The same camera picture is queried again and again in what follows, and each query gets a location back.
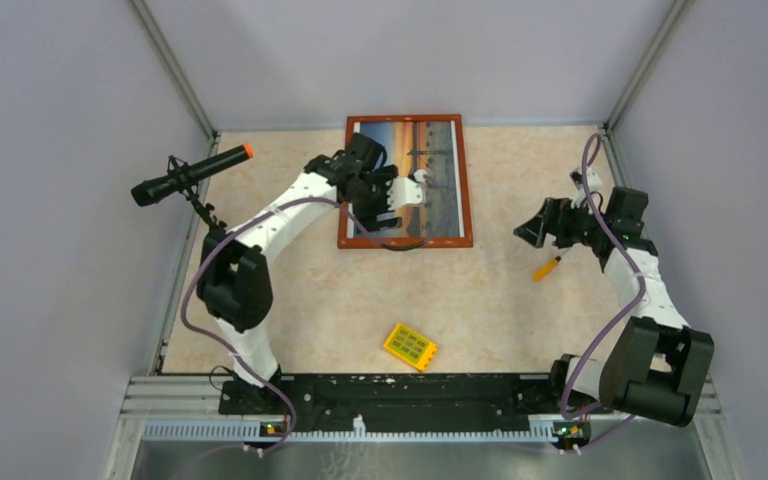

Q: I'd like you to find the sunset photo print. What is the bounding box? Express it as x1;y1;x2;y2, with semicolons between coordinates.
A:
346;120;466;240

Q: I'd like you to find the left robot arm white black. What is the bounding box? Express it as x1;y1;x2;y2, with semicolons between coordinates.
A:
196;133;398;414

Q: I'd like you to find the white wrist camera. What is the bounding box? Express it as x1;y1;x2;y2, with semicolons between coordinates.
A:
570;167;603;208
386;169;433;211

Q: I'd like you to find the aluminium rail frame front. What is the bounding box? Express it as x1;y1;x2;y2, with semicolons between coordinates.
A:
104;373;748;479

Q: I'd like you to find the white slotted cable duct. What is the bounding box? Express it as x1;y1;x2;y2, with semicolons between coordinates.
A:
142;418;557;443

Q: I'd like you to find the yellow handled screwdriver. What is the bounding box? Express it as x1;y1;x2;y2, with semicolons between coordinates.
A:
532;255;562;282

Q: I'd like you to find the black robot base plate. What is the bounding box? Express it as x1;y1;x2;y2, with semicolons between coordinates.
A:
218;373;563;433

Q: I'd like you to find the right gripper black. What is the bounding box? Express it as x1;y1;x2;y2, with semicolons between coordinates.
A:
514;196;610;249

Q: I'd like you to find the black mini tripod stand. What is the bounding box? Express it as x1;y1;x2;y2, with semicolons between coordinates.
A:
167;155;227;231

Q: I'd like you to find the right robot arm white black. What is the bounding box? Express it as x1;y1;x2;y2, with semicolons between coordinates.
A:
514;187;715;426

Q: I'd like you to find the black microphone orange tip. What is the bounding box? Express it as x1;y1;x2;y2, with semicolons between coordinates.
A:
131;144;254;207

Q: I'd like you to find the red wooden picture frame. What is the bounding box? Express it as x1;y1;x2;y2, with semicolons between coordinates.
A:
337;113;475;250

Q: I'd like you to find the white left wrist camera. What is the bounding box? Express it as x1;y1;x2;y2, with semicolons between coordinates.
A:
386;169;433;211

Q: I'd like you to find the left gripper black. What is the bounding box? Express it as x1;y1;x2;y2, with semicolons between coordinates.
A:
347;166;402;236

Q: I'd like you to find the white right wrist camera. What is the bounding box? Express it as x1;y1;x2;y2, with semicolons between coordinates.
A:
570;167;603;208

